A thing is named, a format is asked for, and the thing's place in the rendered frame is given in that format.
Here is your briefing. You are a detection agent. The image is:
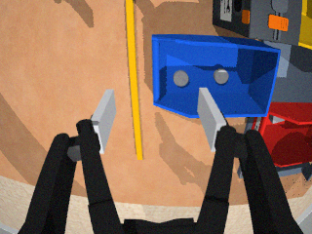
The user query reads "yellow bar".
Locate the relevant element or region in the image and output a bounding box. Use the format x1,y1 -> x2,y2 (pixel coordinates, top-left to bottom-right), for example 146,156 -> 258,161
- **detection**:
126,0 -> 142,160

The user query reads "grey metal bin shelf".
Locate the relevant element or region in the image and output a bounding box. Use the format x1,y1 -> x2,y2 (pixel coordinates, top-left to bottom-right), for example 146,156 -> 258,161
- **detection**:
261,40 -> 312,181

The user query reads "grey rectangular block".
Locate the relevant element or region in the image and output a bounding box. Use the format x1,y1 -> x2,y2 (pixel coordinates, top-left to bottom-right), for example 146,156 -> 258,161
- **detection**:
269,115 -> 285,124

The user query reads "grey disc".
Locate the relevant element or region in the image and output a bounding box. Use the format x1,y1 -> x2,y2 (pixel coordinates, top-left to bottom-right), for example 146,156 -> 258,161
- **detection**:
214,68 -> 229,84
173,70 -> 189,87

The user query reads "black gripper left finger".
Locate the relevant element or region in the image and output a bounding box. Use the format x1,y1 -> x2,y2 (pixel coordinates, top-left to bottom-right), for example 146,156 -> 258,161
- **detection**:
18,89 -> 125,234

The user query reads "blue bin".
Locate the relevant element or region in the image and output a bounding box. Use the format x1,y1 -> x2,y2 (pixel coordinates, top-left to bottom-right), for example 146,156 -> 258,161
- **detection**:
152,34 -> 281,118

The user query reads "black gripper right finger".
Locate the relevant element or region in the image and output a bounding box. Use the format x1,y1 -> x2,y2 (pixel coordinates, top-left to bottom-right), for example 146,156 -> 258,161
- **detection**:
193,88 -> 303,234

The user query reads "yellow open bin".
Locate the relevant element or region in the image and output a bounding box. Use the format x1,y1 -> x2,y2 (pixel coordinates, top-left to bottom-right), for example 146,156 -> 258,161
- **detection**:
298,0 -> 312,50

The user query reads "red open bin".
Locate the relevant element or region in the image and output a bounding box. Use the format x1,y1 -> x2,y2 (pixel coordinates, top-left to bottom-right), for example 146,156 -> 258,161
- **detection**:
252,102 -> 312,168

